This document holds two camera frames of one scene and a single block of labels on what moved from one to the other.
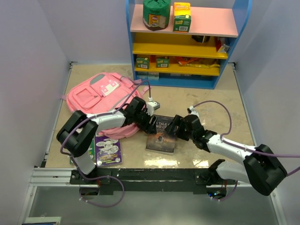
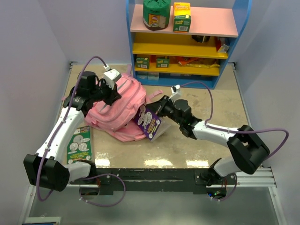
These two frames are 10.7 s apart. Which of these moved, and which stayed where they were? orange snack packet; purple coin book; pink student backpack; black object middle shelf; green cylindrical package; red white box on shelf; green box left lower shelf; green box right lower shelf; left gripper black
Moved: left gripper black; purple coin book; pink student backpack
Stayed: green box right lower shelf; orange snack packet; red white box on shelf; green cylindrical package; green box left lower shelf; black object middle shelf
